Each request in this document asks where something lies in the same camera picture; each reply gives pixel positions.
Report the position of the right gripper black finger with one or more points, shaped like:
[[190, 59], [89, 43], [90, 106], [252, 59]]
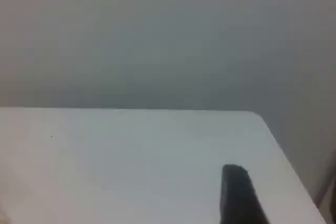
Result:
[[239, 200]]

